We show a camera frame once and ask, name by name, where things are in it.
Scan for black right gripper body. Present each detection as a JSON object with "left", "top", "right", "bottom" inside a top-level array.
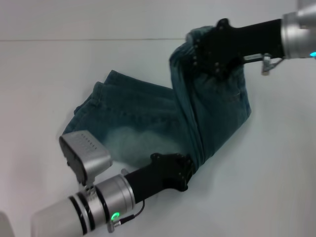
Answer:
[{"left": 193, "top": 18, "right": 285, "bottom": 80}]

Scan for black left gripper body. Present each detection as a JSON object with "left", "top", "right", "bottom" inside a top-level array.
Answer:
[{"left": 124, "top": 152, "right": 195, "bottom": 201}]

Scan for blue denim shorts with print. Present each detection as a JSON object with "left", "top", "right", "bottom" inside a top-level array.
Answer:
[{"left": 61, "top": 24, "right": 253, "bottom": 174}]

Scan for right wrist cable with plug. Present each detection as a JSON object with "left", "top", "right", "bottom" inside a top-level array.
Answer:
[{"left": 243, "top": 52, "right": 285, "bottom": 75}]

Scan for wrist cable with plug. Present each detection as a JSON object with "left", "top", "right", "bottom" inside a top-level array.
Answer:
[
  {"left": 107, "top": 199, "right": 147, "bottom": 227},
  {"left": 243, "top": 52, "right": 285, "bottom": 75}
]

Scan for left wrist cable with plug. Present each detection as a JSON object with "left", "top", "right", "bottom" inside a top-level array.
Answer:
[{"left": 107, "top": 199, "right": 147, "bottom": 227}]

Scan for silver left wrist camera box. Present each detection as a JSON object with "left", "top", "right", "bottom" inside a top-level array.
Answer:
[{"left": 59, "top": 131, "right": 114, "bottom": 186}]

